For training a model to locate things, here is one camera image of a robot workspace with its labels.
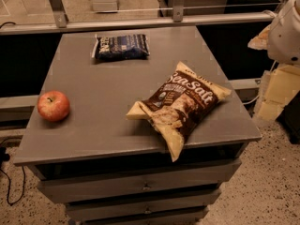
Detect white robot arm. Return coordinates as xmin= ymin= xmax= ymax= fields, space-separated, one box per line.
xmin=247 ymin=0 xmax=300 ymax=65

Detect brown sea salt chip bag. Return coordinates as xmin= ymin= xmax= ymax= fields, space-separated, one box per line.
xmin=127 ymin=62 xmax=231 ymax=161

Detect blue chip bag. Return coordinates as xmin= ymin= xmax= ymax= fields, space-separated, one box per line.
xmin=92 ymin=34 xmax=150 ymax=61

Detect top grey drawer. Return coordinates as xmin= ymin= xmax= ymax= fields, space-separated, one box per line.
xmin=37 ymin=158 xmax=241 ymax=203

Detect grey drawer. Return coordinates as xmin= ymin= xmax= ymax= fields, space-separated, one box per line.
xmin=83 ymin=206 xmax=208 ymax=225
xmin=37 ymin=158 xmax=241 ymax=203
xmin=67 ymin=186 xmax=220 ymax=221

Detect grey drawer cabinet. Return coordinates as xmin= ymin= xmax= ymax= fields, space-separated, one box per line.
xmin=13 ymin=25 xmax=263 ymax=225

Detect red apple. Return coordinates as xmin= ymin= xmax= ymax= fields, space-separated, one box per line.
xmin=37 ymin=91 xmax=70 ymax=122

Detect middle grey drawer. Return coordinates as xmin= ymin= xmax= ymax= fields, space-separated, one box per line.
xmin=67 ymin=186 xmax=220 ymax=221

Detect bottom grey drawer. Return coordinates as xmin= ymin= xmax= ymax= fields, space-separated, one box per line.
xmin=83 ymin=206 xmax=208 ymax=225

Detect cream foam blocks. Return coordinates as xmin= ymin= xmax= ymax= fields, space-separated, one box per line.
xmin=254 ymin=64 xmax=300 ymax=121

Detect metal railing frame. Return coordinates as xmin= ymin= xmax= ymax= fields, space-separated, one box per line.
xmin=0 ymin=0 xmax=284 ymax=35

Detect black floor cable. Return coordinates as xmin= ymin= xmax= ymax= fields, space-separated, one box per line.
xmin=0 ymin=137 xmax=26 ymax=207

